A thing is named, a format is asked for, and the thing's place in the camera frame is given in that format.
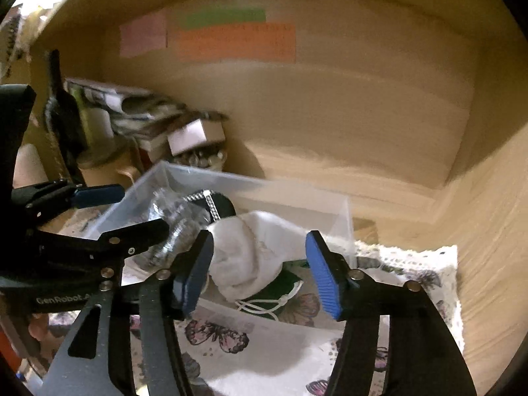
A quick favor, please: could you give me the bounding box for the stack of newspapers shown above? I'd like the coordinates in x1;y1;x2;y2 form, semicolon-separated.
64;78;228;140

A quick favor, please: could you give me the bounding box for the beige cylinder object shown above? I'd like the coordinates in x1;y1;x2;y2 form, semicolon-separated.
13;144;48;189

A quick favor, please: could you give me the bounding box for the green cloth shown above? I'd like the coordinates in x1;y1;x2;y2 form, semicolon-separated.
244;260;307;308

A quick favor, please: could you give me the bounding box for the left hand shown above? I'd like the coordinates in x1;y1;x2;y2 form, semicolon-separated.
29;312;75;361

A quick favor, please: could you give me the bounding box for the green sticky note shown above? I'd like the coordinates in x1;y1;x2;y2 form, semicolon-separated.
180;7;267;30

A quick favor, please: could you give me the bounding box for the dark wine bottle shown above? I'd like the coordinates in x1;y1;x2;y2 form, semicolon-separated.
43;49;87;185

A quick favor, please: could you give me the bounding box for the silver glitter item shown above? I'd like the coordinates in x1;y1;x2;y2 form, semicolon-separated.
133;188;211;272

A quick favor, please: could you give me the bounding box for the white drawstring pouch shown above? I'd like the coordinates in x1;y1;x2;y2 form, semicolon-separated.
208;211;306;320

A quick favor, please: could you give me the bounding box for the clear plastic box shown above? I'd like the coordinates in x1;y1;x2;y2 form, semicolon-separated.
84;160;358;293

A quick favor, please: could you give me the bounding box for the pink sticky note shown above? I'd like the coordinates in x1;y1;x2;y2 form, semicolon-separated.
119;9;167;58

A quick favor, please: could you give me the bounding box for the butterfly print cloth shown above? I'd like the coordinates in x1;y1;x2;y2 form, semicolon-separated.
49;206;466;396

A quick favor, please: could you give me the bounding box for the wooden shelf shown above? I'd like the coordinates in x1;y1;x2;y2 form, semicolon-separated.
14;0;527;224

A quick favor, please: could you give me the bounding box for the orange sticky note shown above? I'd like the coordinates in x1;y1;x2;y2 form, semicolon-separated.
176;22;296;63

